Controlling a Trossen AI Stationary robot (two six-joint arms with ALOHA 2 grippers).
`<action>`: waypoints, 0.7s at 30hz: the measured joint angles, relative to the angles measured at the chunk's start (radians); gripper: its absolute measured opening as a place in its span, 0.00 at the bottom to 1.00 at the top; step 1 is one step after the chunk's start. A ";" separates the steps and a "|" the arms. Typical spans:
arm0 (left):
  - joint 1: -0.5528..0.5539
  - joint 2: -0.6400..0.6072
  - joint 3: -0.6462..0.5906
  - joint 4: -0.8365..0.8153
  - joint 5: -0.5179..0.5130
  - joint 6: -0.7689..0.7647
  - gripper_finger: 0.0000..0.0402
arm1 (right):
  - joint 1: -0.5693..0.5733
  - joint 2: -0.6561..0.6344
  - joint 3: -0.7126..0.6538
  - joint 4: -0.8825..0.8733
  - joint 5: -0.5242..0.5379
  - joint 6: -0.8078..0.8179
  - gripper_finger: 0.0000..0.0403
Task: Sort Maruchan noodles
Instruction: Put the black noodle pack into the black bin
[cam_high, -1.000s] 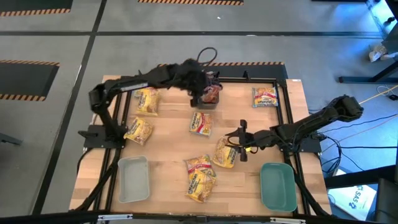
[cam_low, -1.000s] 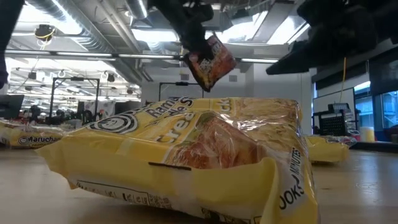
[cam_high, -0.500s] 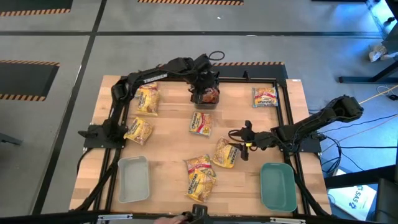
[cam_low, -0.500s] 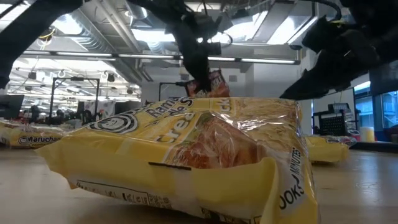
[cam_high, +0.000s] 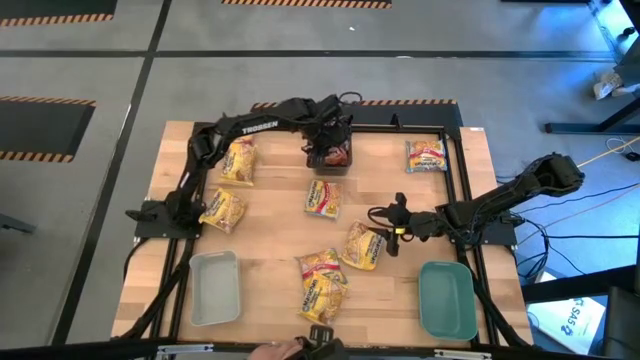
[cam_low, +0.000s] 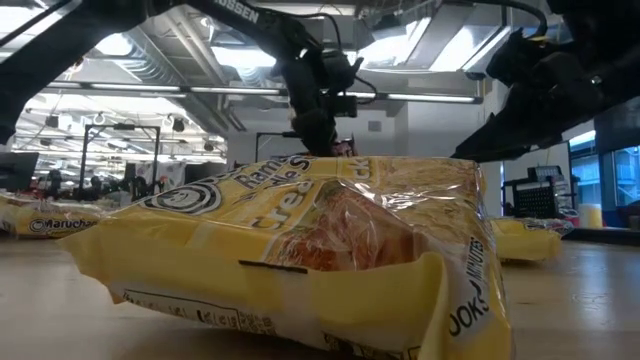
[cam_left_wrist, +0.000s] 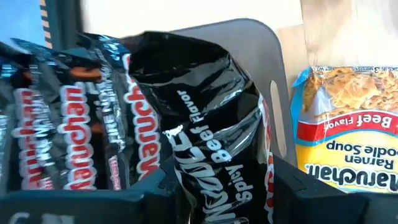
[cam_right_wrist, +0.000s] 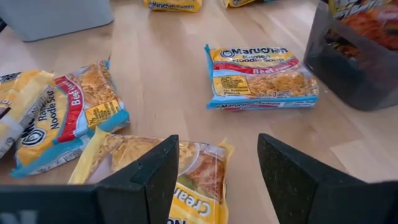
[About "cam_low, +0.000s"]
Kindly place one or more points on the black computer monitor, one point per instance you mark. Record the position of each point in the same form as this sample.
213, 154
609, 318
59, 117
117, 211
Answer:
17, 170

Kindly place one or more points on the black aluminium table frame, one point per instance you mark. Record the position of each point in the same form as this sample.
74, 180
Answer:
610, 236

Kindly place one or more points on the black gantry frame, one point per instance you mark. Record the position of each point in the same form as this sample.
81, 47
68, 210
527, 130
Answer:
270, 133
120, 127

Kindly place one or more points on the black Maruchan fire noodle pack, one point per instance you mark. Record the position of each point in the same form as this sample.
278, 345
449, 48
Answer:
345, 147

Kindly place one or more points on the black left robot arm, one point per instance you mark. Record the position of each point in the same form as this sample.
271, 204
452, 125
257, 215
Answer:
285, 40

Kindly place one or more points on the grey wall vent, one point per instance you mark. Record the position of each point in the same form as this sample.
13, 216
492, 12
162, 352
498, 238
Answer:
374, 126

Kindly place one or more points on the suspended linear ceiling light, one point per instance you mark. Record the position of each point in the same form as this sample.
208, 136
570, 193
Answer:
425, 98

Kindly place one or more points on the yellow Maruchan ramen pack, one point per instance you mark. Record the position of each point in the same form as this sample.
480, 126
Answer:
55, 225
300, 225
525, 240

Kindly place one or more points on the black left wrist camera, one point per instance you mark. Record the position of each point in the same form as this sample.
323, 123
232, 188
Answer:
345, 106

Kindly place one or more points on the yellow cylinder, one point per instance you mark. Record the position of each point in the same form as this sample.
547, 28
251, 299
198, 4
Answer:
591, 216

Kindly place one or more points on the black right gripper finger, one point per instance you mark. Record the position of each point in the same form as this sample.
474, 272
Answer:
505, 137

